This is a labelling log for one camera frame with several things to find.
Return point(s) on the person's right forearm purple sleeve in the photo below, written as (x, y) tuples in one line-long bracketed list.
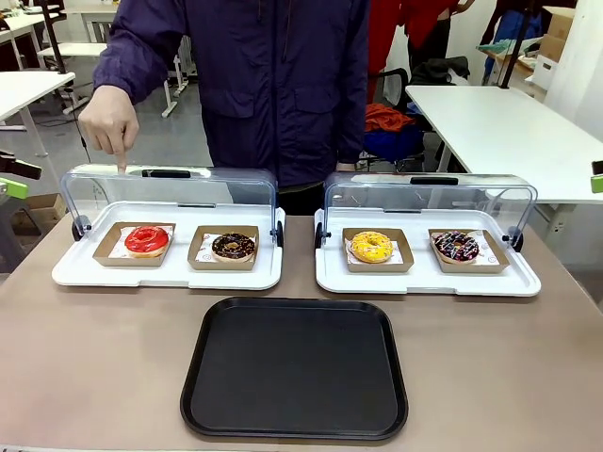
[(136, 52)]

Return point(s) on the person's left forearm purple sleeve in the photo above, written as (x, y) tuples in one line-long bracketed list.
[(354, 103)]

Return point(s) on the brown cardboard donut tray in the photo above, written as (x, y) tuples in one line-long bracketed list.
[(106, 252), (405, 263), (198, 261), (497, 263)]

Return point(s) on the red glazed donut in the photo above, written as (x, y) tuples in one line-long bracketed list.
[(141, 246)]

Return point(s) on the chocolate sprinkled donut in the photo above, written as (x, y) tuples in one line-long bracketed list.
[(221, 252)]

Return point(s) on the yellow sprinkled donut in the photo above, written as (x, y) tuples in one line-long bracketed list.
[(360, 252)]

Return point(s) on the black plastic serving tray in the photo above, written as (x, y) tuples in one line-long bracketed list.
[(294, 369)]

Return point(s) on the person's right hand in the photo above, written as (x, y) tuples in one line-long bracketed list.
[(106, 120)]

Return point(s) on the person's left hand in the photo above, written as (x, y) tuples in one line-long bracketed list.
[(346, 166)]

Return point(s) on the brown cardboard floor box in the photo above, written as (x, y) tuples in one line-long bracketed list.
[(42, 212)]

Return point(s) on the large white office table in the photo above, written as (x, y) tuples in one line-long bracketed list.
[(513, 136)]

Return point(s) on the white paper liner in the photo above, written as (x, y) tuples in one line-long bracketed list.
[(485, 256), (398, 252), (117, 249), (204, 254)]

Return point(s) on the clear display case lid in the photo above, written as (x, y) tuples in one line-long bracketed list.
[(202, 190), (471, 198)]

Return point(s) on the white background desk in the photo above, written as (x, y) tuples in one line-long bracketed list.
[(75, 49)]

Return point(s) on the stacked cardboard boxes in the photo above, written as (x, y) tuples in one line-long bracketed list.
[(556, 42)]

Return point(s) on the white display case base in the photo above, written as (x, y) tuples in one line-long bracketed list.
[(165, 278), (424, 285)]

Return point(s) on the blue bag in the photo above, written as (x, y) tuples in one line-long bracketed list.
[(393, 143)]

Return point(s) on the orange red cloth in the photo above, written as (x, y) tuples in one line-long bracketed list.
[(384, 117)]

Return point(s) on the black office chair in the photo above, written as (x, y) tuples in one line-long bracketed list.
[(393, 85)]

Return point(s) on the person in red clothes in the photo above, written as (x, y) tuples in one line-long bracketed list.
[(414, 28)]

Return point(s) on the person's torso purple jacket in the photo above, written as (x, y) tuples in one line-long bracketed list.
[(278, 80)]

